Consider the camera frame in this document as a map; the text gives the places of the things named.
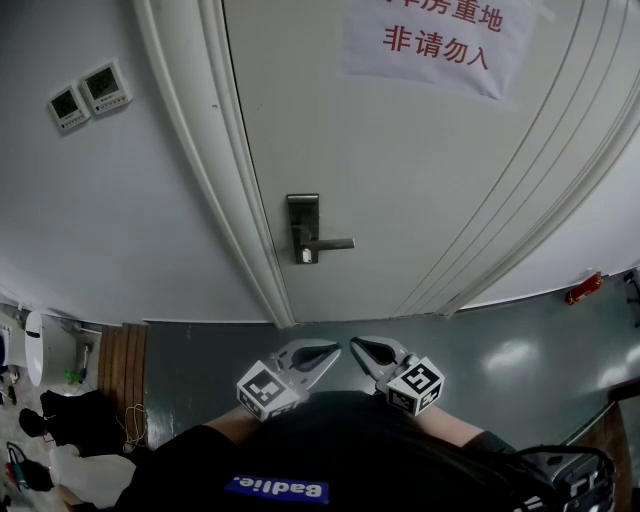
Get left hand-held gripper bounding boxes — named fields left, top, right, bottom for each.
left=235, top=338, right=343, bottom=423

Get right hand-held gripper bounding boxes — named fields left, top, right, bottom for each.
left=349, top=335, right=447, bottom=418

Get dark metal door lock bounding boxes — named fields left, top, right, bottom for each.
left=285, top=193, right=357, bottom=266

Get person's left forearm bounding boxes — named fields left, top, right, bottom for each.
left=203, top=403, right=267, bottom=447

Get person's right forearm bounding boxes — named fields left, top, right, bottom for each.
left=418, top=402, right=487, bottom=448

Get white door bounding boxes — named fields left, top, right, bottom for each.
left=221, top=0, right=604, bottom=324

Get person's black shirt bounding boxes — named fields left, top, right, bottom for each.
left=113, top=388, right=554, bottom=512

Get black stand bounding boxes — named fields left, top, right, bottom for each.
left=622, top=268, right=640, bottom=329

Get white oval appliance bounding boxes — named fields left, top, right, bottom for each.
left=24, top=310, right=46, bottom=388

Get white paper sign red print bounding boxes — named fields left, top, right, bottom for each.
left=340, top=0, right=540, bottom=102

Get beige cable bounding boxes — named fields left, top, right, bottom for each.
left=116, top=403, right=149, bottom=455

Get white door frame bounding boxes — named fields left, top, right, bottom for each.
left=131, top=0, right=640, bottom=330

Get black bag with straps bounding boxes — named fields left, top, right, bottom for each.
left=507, top=443, right=617, bottom=512

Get dark bag with coloured handles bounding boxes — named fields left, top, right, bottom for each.
left=4, top=441, right=55, bottom=495

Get white wall thermostat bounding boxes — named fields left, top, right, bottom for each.
left=47, top=81, right=93, bottom=134
left=79, top=60, right=134, bottom=117

